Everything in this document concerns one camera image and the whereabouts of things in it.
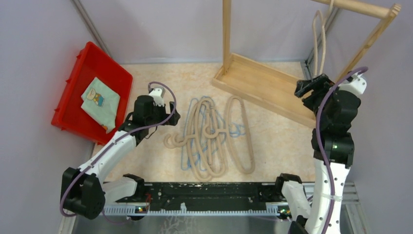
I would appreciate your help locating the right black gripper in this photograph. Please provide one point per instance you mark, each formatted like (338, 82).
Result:
(322, 82)

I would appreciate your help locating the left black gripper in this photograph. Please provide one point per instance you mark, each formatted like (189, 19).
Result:
(174, 119)

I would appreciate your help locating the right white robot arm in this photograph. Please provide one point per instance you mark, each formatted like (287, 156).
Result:
(333, 158)

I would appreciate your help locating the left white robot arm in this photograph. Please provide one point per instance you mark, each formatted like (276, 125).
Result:
(84, 190)

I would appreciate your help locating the wooden hanger rack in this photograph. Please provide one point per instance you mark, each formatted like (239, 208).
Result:
(273, 89)

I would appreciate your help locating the folded light green cloth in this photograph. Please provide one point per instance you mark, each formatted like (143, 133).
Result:
(100, 102)

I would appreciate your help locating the red plastic bin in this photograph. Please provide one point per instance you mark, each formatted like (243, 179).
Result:
(91, 62)

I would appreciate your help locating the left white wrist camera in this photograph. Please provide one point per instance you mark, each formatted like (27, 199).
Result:
(158, 96)

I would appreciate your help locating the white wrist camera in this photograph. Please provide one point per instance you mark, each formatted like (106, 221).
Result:
(356, 85)
(158, 96)

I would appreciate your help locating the blue wire hanger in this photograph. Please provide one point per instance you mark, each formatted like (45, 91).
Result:
(189, 147)
(235, 130)

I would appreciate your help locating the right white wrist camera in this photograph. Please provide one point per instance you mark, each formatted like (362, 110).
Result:
(356, 85)

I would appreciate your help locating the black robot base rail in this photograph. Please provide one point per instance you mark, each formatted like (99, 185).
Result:
(207, 197)

